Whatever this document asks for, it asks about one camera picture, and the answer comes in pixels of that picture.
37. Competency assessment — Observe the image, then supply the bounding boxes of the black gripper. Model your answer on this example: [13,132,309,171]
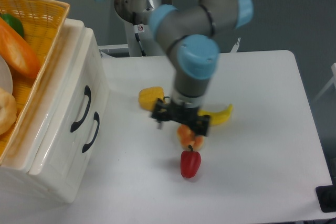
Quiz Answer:
[151,95,211,136]

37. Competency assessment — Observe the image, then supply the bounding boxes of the white top drawer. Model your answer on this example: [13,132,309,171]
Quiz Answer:
[28,28,108,190]

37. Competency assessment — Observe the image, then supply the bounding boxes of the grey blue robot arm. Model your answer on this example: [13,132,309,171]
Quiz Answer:
[114,0,254,136]

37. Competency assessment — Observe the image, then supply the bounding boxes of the white drawer cabinet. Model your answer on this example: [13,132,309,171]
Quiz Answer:
[0,18,110,204]

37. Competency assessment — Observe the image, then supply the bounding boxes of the orange knotted bread roll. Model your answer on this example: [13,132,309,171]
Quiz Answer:
[176,124,204,151]

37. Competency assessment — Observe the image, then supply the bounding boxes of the yellow toy banana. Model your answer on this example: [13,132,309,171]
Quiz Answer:
[198,104,234,126]

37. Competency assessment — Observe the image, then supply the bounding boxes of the yellow toy bell pepper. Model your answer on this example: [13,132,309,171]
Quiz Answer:
[138,87,169,111]

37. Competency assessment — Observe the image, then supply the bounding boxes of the red toy bell pepper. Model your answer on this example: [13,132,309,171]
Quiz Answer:
[180,145,202,178]

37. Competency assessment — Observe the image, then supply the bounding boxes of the black device at edge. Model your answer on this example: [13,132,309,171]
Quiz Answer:
[316,185,335,213]

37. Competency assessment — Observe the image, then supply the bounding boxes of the yellow wicker basket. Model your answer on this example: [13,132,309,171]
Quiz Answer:
[1,0,70,162]

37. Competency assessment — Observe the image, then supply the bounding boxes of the beige bagel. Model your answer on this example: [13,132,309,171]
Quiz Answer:
[1,88,17,134]

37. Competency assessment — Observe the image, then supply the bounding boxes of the white plate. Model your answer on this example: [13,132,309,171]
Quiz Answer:
[0,57,13,94]

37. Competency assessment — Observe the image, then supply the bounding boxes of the orange baguette bread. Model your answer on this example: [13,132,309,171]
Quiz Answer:
[1,18,41,79]

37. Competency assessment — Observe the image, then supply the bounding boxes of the green toy pepper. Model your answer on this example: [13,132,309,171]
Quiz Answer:
[1,13,25,38]

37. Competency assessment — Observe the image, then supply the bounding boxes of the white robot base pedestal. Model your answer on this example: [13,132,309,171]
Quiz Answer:
[99,0,172,57]

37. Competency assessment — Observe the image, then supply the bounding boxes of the white frame at right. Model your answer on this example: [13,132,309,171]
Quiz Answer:
[312,63,335,103]

